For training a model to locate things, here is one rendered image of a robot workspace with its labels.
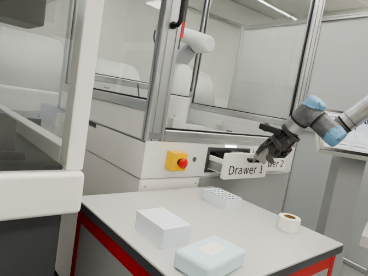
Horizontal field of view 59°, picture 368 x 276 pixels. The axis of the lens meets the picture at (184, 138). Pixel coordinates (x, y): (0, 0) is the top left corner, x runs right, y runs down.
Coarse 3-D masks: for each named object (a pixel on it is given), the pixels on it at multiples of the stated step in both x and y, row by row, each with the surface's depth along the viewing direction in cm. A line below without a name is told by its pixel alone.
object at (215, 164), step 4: (212, 156) 140; (212, 160) 140; (216, 160) 138; (220, 160) 137; (208, 164) 142; (212, 164) 140; (216, 164) 138; (220, 164) 136; (208, 168) 142; (212, 168) 140; (216, 168) 138; (220, 168) 136; (220, 172) 136
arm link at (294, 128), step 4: (288, 120) 124; (292, 120) 122; (284, 124) 125; (288, 124) 123; (292, 124) 122; (296, 124) 121; (288, 128) 123; (292, 128) 122; (296, 128) 122; (300, 128) 122; (304, 128) 122; (292, 132) 123; (296, 132) 123; (300, 132) 123
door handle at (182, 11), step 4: (184, 0) 111; (184, 4) 111; (180, 8) 112; (184, 8) 112; (180, 12) 112; (184, 12) 112; (180, 16) 112; (180, 20) 112; (172, 24) 115; (176, 24) 113; (180, 24) 113; (172, 28) 116
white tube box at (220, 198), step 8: (208, 192) 120; (216, 192) 121; (224, 192) 123; (208, 200) 119; (216, 200) 116; (224, 200) 113; (232, 200) 115; (240, 200) 117; (224, 208) 113; (232, 208) 115
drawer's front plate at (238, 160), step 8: (224, 160) 133; (232, 160) 134; (240, 160) 138; (224, 168) 132; (232, 168) 135; (256, 168) 146; (264, 168) 150; (224, 176) 133; (232, 176) 136; (240, 176) 140; (248, 176) 143; (256, 176) 147
